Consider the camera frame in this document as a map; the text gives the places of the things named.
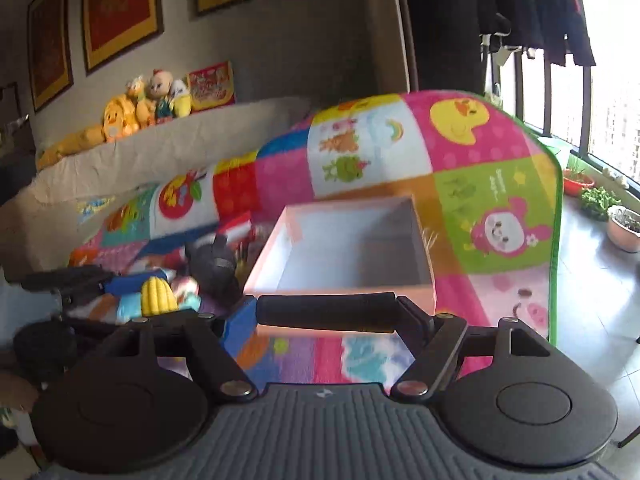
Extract narrow red framed picture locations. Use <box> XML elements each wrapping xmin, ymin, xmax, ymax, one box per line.
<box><xmin>27</xmin><ymin>0</ymin><xmax>75</xmax><ymax>113</ymax></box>

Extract green leafy plant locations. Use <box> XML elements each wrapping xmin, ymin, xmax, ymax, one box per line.
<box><xmin>580</xmin><ymin>187</ymin><xmax>622</xmax><ymax>221</ymax></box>

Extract yellow duck plush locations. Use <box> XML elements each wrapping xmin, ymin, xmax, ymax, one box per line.
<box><xmin>102</xmin><ymin>95</ymin><xmax>142</xmax><ymax>141</ymax></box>

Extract baby doll plush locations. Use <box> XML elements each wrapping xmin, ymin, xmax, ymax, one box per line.
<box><xmin>145</xmin><ymin>69</ymin><xmax>177</xmax><ymax>123</ymax></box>

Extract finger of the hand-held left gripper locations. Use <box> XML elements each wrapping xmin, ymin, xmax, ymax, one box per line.
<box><xmin>20</xmin><ymin>265</ymin><xmax>166</xmax><ymax>297</ymax></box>
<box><xmin>52</xmin><ymin>316</ymin><xmax>136</xmax><ymax>337</ymax></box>

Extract banana plush toy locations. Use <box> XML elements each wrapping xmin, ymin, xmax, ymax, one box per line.
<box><xmin>167</xmin><ymin>82</ymin><xmax>193</xmax><ymax>118</ymax></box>

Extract long yellow plush pillow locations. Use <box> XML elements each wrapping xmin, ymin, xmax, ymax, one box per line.
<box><xmin>37</xmin><ymin>127</ymin><xmax>107</xmax><ymax>168</ymax></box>

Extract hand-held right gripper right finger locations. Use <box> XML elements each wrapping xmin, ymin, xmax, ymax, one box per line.
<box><xmin>390</xmin><ymin>296</ymin><xmax>561</xmax><ymax>403</ymax></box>

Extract round white plant pot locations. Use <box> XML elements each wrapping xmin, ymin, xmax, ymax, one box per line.
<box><xmin>606</xmin><ymin>206</ymin><xmax>640</xmax><ymax>253</ymax></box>

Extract colourful toy carton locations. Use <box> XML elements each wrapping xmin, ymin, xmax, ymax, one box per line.
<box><xmin>187</xmin><ymin>61</ymin><xmax>237</xmax><ymax>112</ymax></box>

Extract yellow toy corn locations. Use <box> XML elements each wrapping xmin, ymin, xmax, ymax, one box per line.
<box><xmin>140</xmin><ymin>277</ymin><xmax>179</xmax><ymax>317</ymax></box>

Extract red plant pot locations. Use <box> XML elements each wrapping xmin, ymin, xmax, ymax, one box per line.
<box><xmin>562</xmin><ymin>157</ymin><xmax>596</xmax><ymax>197</ymax></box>

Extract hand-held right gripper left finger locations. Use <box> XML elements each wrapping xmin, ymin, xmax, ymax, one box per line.
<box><xmin>102</xmin><ymin>310</ymin><xmax>258</xmax><ymax>402</ymax></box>

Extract dark curtain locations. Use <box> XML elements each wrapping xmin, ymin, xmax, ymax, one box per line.
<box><xmin>400</xmin><ymin>0</ymin><xmax>483</xmax><ymax>95</ymax></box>

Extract colourful printed play mat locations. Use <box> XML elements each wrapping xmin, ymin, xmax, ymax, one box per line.
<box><xmin>65</xmin><ymin>89</ymin><xmax>566</xmax><ymax>386</ymax></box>

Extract dark hanging clothes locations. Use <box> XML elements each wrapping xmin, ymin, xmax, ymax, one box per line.
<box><xmin>470</xmin><ymin>0</ymin><xmax>597</xmax><ymax>68</ymax></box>

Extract orange plush animal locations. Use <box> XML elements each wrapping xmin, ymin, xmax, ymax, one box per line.
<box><xmin>125</xmin><ymin>75</ymin><xmax>157</xmax><ymax>128</ymax></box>

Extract pink cardboard box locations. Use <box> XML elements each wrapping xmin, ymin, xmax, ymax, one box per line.
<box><xmin>242</xmin><ymin>197</ymin><xmax>438</xmax><ymax>337</ymax></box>

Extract black plush toy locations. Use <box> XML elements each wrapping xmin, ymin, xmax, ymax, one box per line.
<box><xmin>185</xmin><ymin>235</ymin><xmax>242</xmax><ymax>306</ymax></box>

